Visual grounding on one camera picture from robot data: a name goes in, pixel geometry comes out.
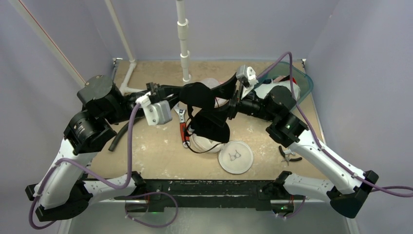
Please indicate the teal plastic bin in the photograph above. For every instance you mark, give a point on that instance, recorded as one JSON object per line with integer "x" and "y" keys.
{"x": 282, "y": 70}

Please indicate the pale mint green bra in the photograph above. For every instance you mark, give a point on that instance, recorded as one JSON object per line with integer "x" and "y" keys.
{"x": 280, "y": 86}

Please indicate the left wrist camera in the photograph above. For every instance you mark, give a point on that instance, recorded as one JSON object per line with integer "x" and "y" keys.
{"x": 156, "y": 113}

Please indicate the pink-trimmed mesh laundry bag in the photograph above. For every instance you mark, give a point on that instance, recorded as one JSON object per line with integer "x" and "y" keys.
{"x": 212, "y": 83}

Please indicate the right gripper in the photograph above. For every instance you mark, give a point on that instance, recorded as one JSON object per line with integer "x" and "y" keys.
{"x": 234, "y": 105}

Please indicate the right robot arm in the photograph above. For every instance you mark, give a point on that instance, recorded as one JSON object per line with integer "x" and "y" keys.
{"x": 347, "y": 187}

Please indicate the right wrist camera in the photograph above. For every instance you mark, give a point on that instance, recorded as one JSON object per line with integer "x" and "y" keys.
{"x": 246, "y": 76}

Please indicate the white PVC pipe frame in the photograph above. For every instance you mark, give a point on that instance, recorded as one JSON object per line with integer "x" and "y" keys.
{"x": 182, "y": 26}

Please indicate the red and black bra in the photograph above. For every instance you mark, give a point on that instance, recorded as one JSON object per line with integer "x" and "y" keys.
{"x": 293, "y": 80}

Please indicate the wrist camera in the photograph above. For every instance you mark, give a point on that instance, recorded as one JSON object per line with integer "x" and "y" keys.
{"x": 246, "y": 76}
{"x": 156, "y": 113}

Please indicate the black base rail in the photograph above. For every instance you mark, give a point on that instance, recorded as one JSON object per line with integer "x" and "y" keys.
{"x": 254, "y": 194}

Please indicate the black pliers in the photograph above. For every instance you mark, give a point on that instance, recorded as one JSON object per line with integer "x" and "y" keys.
{"x": 286, "y": 154}

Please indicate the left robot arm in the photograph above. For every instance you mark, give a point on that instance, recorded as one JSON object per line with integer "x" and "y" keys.
{"x": 62, "y": 194}

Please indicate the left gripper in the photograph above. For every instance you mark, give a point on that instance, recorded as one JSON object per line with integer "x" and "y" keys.
{"x": 172, "y": 93}

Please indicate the red-handled adjustable wrench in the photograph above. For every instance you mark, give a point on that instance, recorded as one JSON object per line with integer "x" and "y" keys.
{"x": 182, "y": 125}

